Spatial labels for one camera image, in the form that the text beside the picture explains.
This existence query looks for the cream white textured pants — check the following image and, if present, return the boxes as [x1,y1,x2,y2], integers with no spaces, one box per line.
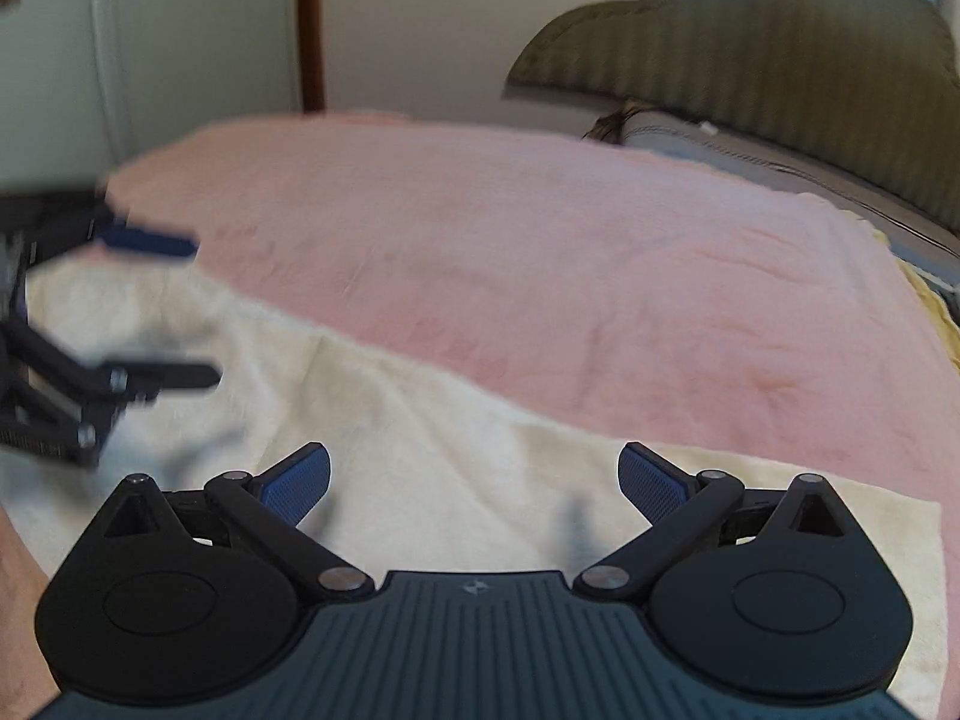
[2,259,958,718]

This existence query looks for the person's left hand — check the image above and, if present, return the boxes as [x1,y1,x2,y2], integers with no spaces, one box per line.
[0,511,59,720]

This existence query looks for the white floral wardrobe door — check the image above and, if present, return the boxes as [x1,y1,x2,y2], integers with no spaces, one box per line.
[0,0,303,189]

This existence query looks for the pink bed blanket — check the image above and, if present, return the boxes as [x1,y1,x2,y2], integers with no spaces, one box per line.
[107,115,958,504]

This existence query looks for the grey patterned pillow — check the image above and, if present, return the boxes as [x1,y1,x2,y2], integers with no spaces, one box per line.
[586,104,958,284]

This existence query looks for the olive green upholstered headboard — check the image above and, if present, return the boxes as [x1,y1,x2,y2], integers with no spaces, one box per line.
[506,0,958,231]

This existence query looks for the brown wooden door frame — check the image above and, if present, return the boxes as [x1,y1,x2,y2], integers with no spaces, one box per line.
[296,0,325,112]

